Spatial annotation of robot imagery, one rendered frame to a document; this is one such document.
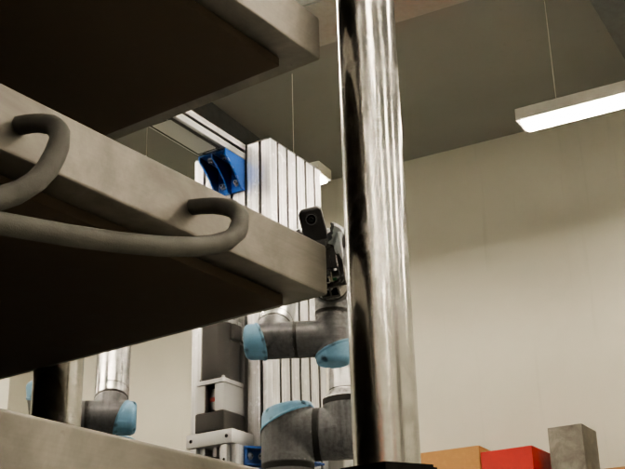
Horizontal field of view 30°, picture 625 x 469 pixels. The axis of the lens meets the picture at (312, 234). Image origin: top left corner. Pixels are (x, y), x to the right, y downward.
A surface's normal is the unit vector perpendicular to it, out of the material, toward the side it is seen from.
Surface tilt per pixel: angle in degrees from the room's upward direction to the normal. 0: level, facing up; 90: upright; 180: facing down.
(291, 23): 90
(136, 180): 90
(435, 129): 180
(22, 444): 90
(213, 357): 90
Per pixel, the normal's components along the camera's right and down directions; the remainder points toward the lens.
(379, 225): 0.07, -0.38
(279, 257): 0.81, -0.24
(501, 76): 0.03, 0.92
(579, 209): -0.48, -0.33
